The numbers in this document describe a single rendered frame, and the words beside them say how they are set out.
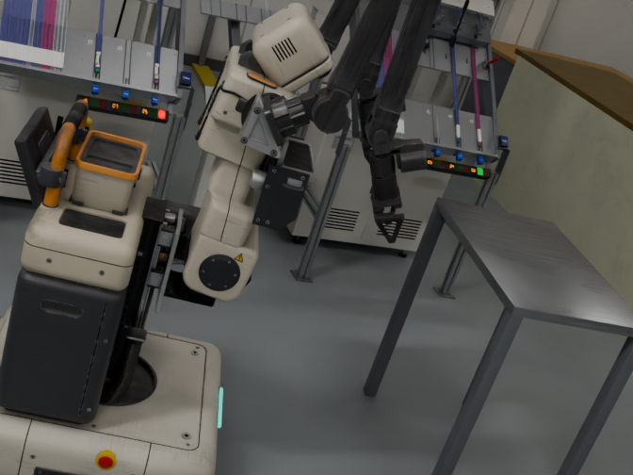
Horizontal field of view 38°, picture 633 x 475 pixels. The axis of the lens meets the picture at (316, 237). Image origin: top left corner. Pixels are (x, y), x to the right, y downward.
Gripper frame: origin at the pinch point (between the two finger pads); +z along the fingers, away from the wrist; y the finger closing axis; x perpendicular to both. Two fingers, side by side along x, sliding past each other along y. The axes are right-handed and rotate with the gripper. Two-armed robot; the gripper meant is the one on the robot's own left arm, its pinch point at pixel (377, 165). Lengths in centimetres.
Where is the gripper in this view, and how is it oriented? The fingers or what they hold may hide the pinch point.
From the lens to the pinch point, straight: 257.0
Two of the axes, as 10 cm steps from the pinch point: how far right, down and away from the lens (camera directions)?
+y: -0.5, -4.6, 8.9
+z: 1.8, 8.7, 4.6
